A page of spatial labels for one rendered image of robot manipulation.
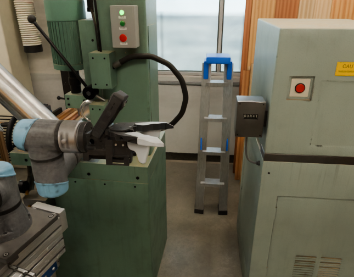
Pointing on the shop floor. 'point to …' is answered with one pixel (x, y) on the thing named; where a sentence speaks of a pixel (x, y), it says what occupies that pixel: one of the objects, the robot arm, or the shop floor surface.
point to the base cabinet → (114, 226)
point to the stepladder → (218, 58)
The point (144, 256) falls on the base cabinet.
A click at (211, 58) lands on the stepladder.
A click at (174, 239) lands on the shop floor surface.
